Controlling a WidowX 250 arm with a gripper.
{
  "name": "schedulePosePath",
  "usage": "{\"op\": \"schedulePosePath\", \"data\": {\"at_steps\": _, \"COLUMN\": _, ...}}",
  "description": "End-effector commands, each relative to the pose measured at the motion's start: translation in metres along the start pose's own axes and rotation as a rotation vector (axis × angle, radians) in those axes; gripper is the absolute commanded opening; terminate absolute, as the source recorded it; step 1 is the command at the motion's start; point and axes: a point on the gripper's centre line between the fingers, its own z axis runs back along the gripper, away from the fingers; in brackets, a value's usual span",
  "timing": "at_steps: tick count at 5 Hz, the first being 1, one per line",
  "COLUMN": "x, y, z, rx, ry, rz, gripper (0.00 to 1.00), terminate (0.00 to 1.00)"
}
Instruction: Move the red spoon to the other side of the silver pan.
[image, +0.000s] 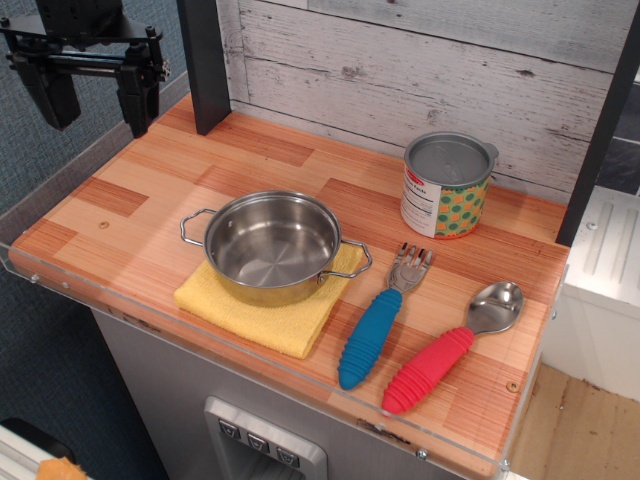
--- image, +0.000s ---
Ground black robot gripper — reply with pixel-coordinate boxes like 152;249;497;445
1;1;169;138

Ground red handled metal spoon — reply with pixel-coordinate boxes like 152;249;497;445
382;281;525;415

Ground silver steel pan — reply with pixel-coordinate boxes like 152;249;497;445
180;190;373;307

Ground grey toy kitchen cabinet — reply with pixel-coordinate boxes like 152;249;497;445
94;310;475;479

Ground yellow folded cloth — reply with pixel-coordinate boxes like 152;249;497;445
174;262;349;359

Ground toy food can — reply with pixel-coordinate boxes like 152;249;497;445
400;132;499;240

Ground orange object bottom left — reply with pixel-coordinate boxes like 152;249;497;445
35;457;89;480

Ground silver dispenser button panel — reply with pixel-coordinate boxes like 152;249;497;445
204;396;328;479

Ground white cabinet at right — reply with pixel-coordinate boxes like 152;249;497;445
541;186;639;400

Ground dark grey left post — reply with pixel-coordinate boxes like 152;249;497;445
177;0;231;135

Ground dark grey post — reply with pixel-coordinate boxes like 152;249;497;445
556;2;639;247
177;0;231;135

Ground blue handled metal fork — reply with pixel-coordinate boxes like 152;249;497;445
337;243;433;390

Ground dark grey right post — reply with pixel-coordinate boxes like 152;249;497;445
556;2;639;247

